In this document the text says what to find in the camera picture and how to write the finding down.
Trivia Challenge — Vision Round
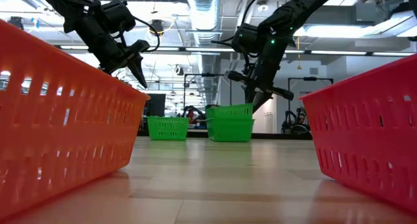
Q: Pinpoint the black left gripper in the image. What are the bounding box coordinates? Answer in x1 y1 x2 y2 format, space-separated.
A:
74 17 152 89

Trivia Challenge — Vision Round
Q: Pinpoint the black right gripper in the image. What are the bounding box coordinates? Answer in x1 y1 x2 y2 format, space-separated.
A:
227 28 296 114

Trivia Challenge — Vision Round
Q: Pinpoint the green plastic slotted basket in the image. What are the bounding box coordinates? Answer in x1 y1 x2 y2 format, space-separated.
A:
147 115 190 141
207 117 255 143
205 103 254 120

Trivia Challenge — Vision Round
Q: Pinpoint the red plastic slotted basket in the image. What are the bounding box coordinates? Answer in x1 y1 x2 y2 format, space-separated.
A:
298 53 417 215

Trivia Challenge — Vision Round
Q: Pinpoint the white door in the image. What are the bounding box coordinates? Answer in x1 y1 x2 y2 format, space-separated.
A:
260 95 278 134

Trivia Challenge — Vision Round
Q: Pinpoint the black computer monitor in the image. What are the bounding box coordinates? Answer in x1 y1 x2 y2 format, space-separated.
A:
145 93 167 117

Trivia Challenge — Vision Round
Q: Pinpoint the person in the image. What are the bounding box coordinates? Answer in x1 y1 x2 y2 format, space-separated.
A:
295 112 309 127

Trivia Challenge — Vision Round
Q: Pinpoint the orange plastic slotted basket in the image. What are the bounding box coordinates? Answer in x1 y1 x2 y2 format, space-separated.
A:
0 18 151 220

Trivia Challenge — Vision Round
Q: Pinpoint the large bright ceiling light panel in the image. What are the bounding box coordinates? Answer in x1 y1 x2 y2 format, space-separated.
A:
293 15 414 39

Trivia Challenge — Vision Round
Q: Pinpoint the black ceiling device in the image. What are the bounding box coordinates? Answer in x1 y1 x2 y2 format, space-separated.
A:
8 16 24 30

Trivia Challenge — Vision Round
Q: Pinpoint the black left wrist camera cable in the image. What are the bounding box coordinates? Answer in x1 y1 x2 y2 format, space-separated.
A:
132 15 162 52

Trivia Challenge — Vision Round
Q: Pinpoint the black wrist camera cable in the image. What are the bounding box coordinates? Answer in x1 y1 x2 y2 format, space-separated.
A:
132 15 162 52
240 0 296 26

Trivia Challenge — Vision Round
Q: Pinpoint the black table edge rail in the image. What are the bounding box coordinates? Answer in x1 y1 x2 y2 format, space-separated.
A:
136 129 313 141

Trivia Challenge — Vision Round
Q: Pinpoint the black hanging ceiling camera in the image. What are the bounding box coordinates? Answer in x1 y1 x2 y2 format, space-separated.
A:
149 18 165 36

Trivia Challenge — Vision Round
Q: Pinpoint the black gantry frame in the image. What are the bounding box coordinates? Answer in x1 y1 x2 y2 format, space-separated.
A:
287 76 334 132
183 73 233 119

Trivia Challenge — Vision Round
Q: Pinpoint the yellow hanging cord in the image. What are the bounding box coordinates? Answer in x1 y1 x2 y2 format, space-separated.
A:
295 36 302 71

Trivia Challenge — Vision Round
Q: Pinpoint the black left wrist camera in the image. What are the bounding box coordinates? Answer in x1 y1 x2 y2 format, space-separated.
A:
99 0 137 35

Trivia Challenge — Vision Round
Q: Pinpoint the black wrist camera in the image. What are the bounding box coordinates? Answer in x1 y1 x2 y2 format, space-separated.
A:
231 23 261 55
99 0 137 35

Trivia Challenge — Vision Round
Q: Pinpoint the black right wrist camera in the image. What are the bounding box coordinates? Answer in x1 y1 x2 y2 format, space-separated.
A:
231 23 261 55

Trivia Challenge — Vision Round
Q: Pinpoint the ribbed silver ceiling duct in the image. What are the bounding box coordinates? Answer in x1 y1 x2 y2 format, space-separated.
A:
186 0 223 103

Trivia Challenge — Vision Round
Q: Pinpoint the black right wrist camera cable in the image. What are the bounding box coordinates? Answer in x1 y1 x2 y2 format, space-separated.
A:
240 0 296 26

